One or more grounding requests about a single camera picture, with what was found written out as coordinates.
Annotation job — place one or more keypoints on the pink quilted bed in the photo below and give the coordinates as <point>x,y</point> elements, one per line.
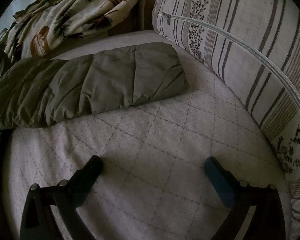
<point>150,140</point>

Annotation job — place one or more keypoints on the leaf print blanket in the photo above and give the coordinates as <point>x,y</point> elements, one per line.
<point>72,12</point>

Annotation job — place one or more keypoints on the striped floral cushion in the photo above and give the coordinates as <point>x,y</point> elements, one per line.
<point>242,42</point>

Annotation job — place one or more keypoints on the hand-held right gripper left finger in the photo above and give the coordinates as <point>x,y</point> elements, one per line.
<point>91,170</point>

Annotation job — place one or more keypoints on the olive green quilted comforter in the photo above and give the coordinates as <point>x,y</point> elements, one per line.
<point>95,85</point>

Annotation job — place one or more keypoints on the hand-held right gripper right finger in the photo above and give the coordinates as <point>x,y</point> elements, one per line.
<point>216,177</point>

